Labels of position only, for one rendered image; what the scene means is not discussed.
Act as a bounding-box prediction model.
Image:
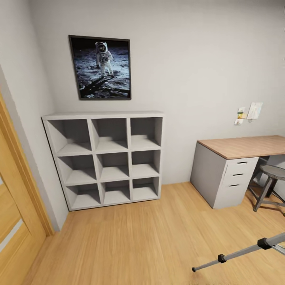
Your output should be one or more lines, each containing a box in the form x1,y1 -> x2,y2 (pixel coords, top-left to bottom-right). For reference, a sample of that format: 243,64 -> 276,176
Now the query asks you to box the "camera tripod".
192,232 -> 285,272

